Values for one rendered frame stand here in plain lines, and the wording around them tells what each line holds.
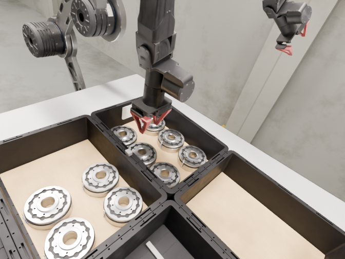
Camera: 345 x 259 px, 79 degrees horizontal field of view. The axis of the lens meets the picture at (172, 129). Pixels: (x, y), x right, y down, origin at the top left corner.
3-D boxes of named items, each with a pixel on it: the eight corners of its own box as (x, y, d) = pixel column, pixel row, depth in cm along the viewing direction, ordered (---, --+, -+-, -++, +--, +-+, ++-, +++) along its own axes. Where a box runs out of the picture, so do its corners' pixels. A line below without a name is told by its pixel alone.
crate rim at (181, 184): (88, 118, 72) (88, 112, 70) (153, 96, 91) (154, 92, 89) (169, 201, 54) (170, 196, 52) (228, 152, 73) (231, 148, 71)
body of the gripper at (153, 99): (172, 106, 61) (177, 83, 56) (147, 119, 54) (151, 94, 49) (155, 95, 63) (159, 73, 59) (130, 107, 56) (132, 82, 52)
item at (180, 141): (152, 135, 79) (153, 134, 79) (170, 126, 85) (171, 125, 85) (171, 151, 75) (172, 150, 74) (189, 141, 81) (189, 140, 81)
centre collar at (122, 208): (111, 199, 56) (111, 198, 55) (127, 191, 59) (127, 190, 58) (119, 214, 53) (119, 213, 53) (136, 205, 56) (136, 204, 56)
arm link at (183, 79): (164, 29, 48) (136, 43, 44) (204, 47, 43) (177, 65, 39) (164, 72, 57) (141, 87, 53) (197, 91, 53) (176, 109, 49)
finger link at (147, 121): (160, 131, 64) (166, 106, 58) (144, 142, 59) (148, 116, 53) (145, 121, 66) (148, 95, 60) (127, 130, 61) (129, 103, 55)
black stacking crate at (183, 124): (90, 139, 78) (89, 114, 70) (150, 114, 97) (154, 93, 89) (162, 218, 60) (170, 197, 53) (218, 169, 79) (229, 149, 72)
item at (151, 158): (120, 152, 69) (120, 151, 69) (141, 139, 76) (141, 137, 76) (142, 170, 66) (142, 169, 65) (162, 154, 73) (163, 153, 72)
